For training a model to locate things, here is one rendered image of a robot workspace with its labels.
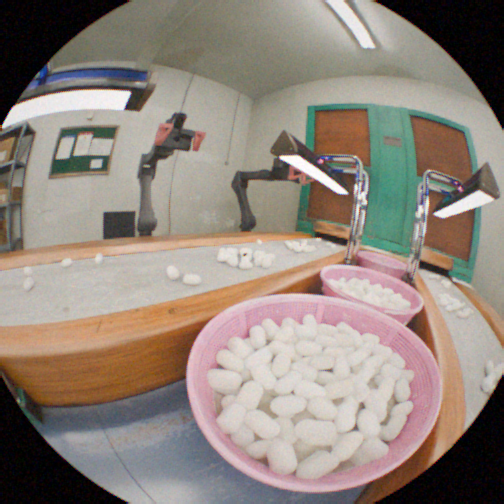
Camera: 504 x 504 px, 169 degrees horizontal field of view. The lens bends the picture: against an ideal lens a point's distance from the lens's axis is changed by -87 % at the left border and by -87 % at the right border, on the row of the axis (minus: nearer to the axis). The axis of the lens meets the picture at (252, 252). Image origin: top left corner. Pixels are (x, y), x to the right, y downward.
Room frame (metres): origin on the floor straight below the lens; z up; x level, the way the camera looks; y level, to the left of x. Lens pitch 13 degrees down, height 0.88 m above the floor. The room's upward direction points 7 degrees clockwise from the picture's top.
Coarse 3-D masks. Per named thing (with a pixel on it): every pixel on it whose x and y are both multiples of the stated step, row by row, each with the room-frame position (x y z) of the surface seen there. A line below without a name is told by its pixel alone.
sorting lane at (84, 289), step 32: (128, 256) 0.38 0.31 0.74; (160, 256) 0.42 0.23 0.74; (192, 256) 0.46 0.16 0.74; (288, 256) 0.60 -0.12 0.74; (320, 256) 0.66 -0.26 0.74; (0, 288) 0.01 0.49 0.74; (32, 288) 0.10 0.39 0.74; (64, 288) 0.15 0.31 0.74; (96, 288) 0.19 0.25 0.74; (128, 288) 0.23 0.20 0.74; (160, 288) 0.25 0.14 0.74; (192, 288) 0.28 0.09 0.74; (0, 320) -0.02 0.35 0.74; (32, 320) 0.05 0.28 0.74; (64, 320) 0.09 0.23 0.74
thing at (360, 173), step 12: (324, 156) 0.62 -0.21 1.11; (336, 156) 0.59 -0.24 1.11; (348, 156) 0.56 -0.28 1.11; (336, 168) 0.74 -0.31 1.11; (348, 168) 0.70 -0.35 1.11; (360, 168) 0.53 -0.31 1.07; (360, 180) 0.53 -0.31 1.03; (360, 192) 0.53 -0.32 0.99; (360, 204) 0.55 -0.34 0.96; (360, 216) 0.65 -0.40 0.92; (360, 228) 0.65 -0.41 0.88; (348, 240) 0.54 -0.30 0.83; (360, 240) 0.65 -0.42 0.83; (348, 252) 0.53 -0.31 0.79; (348, 264) 0.53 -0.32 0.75; (348, 276) 0.56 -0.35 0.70
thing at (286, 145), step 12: (288, 132) 0.48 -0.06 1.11; (276, 144) 0.49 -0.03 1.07; (288, 144) 0.47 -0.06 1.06; (300, 144) 0.52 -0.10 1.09; (288, 156) 0.50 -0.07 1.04; (300, 156) 0.48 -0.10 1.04; (312, 156) 0.55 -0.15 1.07; (324, 168) 0.60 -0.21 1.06; (336, 180) 0.71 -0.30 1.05; (348, 192) 0.88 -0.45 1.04
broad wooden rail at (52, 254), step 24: (96, 240) 0.39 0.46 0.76; (120, 240) 0.43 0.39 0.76; (144, 240) 0.46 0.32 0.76; (168, 240) 0.50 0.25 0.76; (192, 240) 0.56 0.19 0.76; (216, 240) 0.63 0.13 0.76; (240, 240) 0.71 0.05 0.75; (264, 240) 0.81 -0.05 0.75; (0, 264) 0.04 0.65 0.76; (24, 264) 0.13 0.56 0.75
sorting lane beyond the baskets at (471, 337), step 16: (432, 288) 0.38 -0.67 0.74; (448, 288) 0.39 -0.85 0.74; (448, 304) 0.25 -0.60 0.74; (448, 320) 0.17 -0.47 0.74; (464, 320) 0.14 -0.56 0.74; (480, 320) 0.11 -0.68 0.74; (464, 336) 0.09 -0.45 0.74; (480, 336) 0.06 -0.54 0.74; (464, 352) 0.06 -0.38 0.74; (480, 352) 0.02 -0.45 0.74; (496, 352) -0.03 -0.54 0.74; (464, 368) 0.03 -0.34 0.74; (480, 368) -0.01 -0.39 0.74; (464, 384) 0.00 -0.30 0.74; (480, 384) -0.03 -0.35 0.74; (496, 384) -0.08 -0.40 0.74; (480, 400) -0.05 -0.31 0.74
